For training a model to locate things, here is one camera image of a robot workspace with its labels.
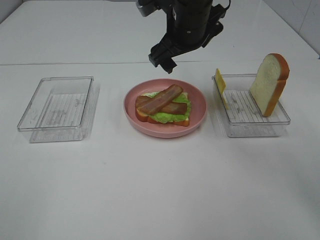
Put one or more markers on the bread slice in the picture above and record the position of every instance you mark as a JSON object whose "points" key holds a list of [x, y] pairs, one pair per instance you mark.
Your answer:
{"points": [[142, 115], [270, 82]]}

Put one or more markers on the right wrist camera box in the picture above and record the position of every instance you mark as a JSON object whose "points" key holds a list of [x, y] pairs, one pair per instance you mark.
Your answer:
{"points": [[147, 7]]}

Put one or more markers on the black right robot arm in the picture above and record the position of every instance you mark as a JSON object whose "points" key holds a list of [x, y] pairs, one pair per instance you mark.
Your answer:
{"points": [[190, 24]]}

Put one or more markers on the bacon strip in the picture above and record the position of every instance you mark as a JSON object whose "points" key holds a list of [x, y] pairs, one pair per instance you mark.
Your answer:
{"points": [[175, 108], [162, 99]]}

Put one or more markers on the clear right plastic container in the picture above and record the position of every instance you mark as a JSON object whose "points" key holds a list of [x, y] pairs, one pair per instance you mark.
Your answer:
{"points": [[239, 115]]}

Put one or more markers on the yellow cheese slice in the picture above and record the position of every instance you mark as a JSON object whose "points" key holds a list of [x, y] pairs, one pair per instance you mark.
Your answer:
{"points": [[221, 85]]}

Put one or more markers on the green lettuce leaf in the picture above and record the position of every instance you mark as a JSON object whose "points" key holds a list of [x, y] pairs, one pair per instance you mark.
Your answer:
{"points": [[162, 117]]}

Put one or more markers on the pink round plate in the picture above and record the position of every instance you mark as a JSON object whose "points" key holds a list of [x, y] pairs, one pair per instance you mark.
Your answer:
{"points": [[198, 112]]}

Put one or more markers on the clear left plastic container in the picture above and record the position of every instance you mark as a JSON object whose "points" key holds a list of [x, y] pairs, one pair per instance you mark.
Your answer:
{"points": [[62, 109]]}

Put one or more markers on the clear plastic container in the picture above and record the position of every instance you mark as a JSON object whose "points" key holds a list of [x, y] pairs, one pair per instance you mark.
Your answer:
{"points": [[239, 115], [62, 109]]}

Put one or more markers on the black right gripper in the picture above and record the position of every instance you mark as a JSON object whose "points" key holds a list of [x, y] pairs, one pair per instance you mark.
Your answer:
{"points": [[188, 27]]}

